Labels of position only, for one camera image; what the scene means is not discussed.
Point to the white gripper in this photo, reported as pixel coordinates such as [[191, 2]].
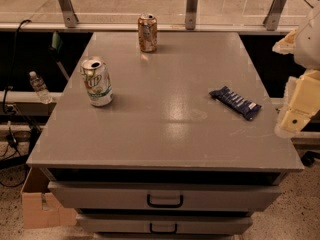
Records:
[[309, 45]]

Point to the blue rxbar blueberry wrapper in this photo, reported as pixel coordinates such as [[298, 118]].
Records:
[[246, 108]]

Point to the orange soda can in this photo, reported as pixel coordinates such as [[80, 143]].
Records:
[[147, 32]]

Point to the white green 7up can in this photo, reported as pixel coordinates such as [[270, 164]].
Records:
[[97, 81]]

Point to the grey drawer cabinet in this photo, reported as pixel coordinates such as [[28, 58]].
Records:
[[162, 125]]

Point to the lower grey drawer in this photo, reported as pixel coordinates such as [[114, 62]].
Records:
[[163, 224]]

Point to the grey drawer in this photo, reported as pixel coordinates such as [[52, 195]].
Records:
[[163, 196], [163, 224]]

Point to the clear plastic water bottle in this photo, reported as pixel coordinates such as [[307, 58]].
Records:
[[40, 87]]

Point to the upper grey drawer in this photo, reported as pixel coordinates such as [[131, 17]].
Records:
[[163, 196]]

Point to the brown cardboard box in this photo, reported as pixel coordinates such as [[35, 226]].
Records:
[[39, 206]]

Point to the right metal bracket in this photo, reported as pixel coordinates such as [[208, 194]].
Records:
[[272, 19]]

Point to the metal bracket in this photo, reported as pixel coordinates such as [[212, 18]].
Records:
[[191, 14], [272, 19], [69, 16]]

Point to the middle metal bracket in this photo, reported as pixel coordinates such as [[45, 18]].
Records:
[[191, 14]]

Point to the left metal bracket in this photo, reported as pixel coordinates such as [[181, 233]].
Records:
[[69, 16]]

